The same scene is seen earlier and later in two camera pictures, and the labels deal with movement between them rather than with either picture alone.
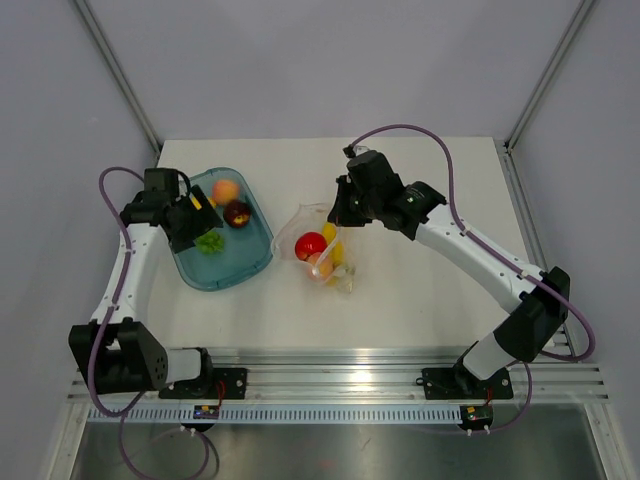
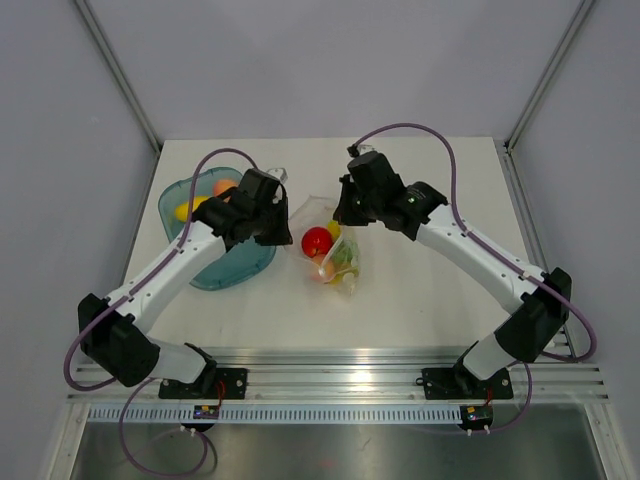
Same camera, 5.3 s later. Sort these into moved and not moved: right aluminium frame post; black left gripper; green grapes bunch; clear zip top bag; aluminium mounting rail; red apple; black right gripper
Moved: clear zip top bag; red apple; black left gripper; green grapes bunch
Not moved: right aluminium frame post; black right gripper; aluminium mounting rail
